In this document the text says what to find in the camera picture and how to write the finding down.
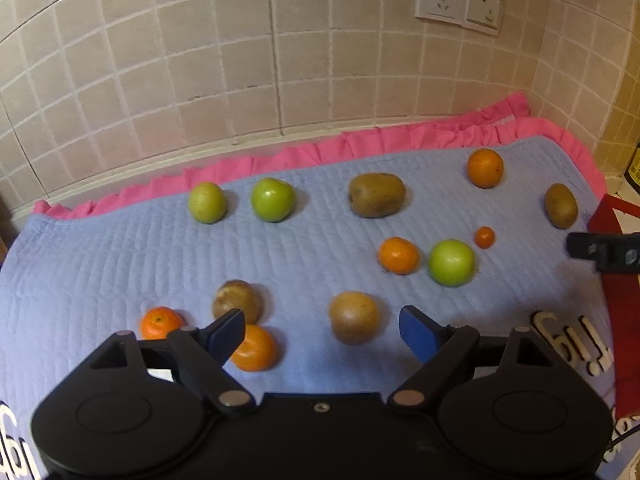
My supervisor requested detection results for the round brown kiwi front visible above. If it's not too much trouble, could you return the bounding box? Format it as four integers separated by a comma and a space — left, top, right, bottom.
329, 290, 381, 344

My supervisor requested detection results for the red white cardboard box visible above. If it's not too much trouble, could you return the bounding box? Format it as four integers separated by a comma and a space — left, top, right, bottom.
588, 194, 640, 418

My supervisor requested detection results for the orange tangerine near finger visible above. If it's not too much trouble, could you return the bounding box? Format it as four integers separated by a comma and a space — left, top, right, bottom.
231, 324, 279, 373

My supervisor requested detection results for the orange tangerine front left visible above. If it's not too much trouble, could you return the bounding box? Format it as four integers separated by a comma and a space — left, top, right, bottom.
140, 307, 186, 340

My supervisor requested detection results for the brown spotted kiwi left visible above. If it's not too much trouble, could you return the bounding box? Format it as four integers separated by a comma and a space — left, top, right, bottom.
212, 280, 262, 324

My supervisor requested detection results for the brown kiwi far right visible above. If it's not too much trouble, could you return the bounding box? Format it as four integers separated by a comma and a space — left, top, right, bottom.
544, 183, 578, 230

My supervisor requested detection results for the dark soy sauce bottle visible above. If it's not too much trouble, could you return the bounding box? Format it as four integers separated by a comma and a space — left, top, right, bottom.
625, 143, 640, 194

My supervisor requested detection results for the green apple centre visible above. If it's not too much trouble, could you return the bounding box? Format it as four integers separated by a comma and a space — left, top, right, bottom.
427, 238, 475, 287

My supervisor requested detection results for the orange tangerine centre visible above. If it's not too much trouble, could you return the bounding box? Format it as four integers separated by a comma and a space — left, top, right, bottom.
378, 237, 421, 275

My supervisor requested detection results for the tiny orange kumquat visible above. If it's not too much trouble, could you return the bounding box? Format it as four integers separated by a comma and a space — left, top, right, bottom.
474, 226, 496, 249

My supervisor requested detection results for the blue quilted mat pink trim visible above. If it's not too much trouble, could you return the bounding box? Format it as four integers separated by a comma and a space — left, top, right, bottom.
1, 93, 614, 479

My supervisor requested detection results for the yellow-green apple far left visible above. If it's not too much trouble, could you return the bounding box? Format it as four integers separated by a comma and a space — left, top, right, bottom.
188, 182, 227, 224

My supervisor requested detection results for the large orange back right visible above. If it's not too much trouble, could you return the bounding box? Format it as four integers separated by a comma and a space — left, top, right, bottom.
466, 148, 504, 188

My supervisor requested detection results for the green apple back row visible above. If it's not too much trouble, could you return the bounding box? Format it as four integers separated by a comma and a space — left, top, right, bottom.
250, 178, 296, 222

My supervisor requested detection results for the large brown kiwi back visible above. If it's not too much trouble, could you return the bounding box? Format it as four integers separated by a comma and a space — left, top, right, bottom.
348, 172, 407, 218

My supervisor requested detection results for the right white wall socket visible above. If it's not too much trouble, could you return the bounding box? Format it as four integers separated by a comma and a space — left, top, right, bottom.
463, 0, 503, 37

